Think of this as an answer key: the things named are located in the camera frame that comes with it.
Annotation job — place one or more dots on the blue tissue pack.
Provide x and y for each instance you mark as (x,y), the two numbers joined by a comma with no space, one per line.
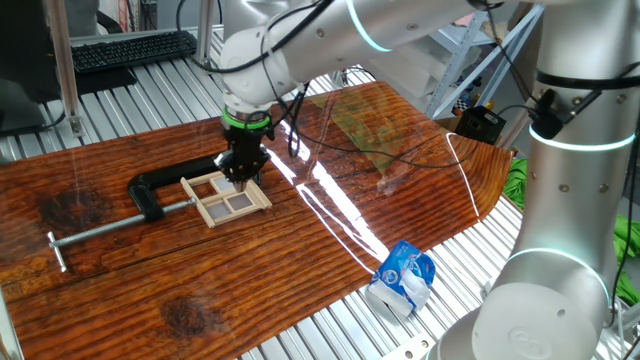
(395,275)

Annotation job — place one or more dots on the green cloth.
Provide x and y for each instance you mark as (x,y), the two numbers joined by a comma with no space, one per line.
(515,185)

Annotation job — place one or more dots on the white metal shelf rack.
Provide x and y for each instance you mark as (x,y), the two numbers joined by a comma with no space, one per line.
(452,75)

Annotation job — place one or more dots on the small checkered box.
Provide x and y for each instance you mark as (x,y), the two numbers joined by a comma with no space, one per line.
(462,105)

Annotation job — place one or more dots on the small wooden sliding window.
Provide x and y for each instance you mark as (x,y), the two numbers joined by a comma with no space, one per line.
(235,205)

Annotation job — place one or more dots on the black computer monitor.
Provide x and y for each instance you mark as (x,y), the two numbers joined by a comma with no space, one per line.
(25,60)

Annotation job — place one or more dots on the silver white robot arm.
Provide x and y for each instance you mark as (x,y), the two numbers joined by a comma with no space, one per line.
(325,35)

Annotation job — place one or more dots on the black C-clamp with steel screw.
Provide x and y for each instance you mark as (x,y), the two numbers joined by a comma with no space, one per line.
(150,200)

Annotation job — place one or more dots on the wood grain table mat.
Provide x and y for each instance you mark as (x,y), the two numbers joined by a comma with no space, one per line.
(250,275)

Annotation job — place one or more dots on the black computer keyboard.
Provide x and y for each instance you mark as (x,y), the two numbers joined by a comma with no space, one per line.
(132,50)

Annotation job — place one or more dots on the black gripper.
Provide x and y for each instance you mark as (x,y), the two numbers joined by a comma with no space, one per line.
(245,152)

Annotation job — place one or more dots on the black plastic crate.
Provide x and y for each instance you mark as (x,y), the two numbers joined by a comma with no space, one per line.
(480,125)

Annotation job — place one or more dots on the white perforated mounting plate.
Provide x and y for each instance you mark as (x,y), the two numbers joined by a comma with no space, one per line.
(407,347)

